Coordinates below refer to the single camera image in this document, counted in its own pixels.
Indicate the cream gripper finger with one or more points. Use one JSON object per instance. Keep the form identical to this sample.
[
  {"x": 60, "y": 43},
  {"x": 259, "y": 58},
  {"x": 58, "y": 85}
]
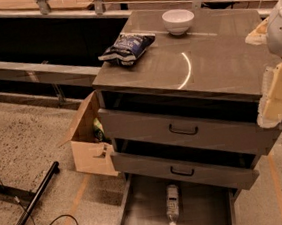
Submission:
[
  {"x": 270, "y": 106},
  {"x": 258, "y": 35}
]

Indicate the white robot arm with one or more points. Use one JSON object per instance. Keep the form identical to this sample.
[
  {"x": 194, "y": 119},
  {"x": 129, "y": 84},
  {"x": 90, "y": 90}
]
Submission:
[{"x": 269, "y": 32}]

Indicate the grey drawer cabinet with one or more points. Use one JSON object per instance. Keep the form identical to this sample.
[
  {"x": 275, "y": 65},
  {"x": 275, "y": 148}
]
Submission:
[{"x": 210, "y": 73}]

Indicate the grey middle drawer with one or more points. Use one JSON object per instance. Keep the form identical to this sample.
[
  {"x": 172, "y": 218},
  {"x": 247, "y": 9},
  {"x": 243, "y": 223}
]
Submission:
[{"x": 221, "y": 176}]

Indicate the grey drawer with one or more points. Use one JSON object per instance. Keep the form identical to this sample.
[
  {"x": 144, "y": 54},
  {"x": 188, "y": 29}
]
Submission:
[
  {"x": 188, "y": 132},
  {"x": 221, "y": 176},
  {"x": 144, "y": 203}
]

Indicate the grey top drawer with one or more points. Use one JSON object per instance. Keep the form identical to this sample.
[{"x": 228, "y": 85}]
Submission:
[{"x": 188, "y": 132}]

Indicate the grey bottom drawer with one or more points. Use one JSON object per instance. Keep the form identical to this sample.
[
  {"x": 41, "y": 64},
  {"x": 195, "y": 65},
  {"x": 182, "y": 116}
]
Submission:
[{"x": 144, "y": 203}]

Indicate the white ceramic bowl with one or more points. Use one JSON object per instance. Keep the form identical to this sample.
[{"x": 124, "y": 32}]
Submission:
[{"x": 177, "y": 21}]

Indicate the dark blue chip bag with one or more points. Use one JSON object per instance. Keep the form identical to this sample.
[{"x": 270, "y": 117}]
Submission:
[{"x": 127, "y": 49}]

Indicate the green packet in box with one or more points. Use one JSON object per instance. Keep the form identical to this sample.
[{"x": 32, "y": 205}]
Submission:
[{"x": 98, "y": 130}]

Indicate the cardboard box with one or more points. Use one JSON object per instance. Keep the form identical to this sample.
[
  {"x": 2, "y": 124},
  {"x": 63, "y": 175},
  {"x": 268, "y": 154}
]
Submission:
[{"x": 90, "y": 156}]

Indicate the black metal bar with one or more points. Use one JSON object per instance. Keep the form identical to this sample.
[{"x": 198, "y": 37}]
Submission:
[{"x": 35, "y": 197}]

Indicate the grey metal rail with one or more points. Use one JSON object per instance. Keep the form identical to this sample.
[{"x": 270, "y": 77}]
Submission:
[{"x": 47, "y": 73}]

